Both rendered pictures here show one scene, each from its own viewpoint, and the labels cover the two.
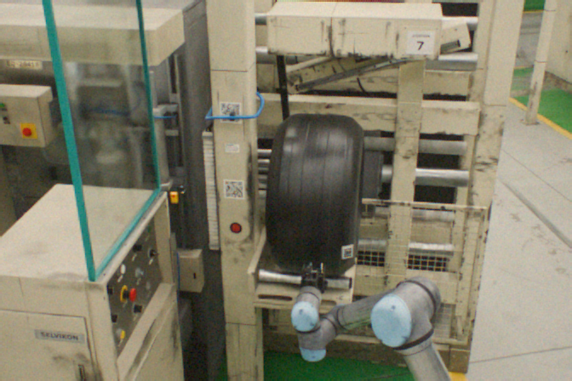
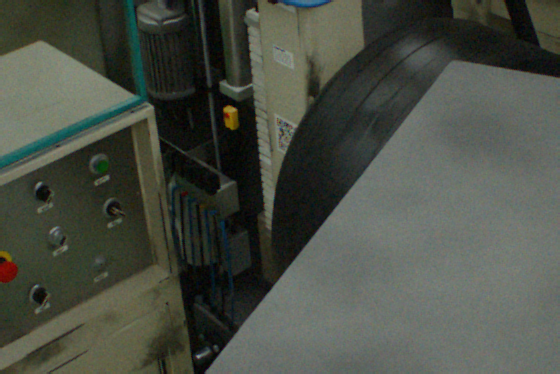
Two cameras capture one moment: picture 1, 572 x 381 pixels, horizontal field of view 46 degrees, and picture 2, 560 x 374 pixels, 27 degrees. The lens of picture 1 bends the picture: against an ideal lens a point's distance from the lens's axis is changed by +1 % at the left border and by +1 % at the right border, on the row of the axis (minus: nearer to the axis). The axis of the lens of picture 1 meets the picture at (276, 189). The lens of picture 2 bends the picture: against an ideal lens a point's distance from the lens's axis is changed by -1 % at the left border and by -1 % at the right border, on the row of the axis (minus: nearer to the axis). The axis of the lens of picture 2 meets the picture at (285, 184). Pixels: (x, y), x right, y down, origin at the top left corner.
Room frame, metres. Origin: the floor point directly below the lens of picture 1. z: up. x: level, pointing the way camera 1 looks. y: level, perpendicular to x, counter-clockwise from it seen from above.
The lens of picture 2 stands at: (0.87, -0.97, 2.26)
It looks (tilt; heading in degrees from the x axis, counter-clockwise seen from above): 34 degrees down; 42
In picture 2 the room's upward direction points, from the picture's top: 5 degrees counter-clockwise
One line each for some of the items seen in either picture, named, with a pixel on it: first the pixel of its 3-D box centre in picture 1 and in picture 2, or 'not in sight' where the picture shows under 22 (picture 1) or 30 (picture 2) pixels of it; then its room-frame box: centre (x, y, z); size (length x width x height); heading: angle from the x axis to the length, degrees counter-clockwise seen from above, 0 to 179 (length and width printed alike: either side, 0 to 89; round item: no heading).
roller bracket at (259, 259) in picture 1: (261, 254); not in sight; (2.22, 0.06, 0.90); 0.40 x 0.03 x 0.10; 170
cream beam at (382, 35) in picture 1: (354, 29); not in sight; (2.46, -0.29, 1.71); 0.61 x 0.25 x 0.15; 80
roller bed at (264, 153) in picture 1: (268, 176); not in sight; (2.60, 0.03, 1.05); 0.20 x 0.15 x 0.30; 80
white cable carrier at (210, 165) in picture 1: (214, 190); (274, 128); (2.20, 0.23, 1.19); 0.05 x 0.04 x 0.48; 170
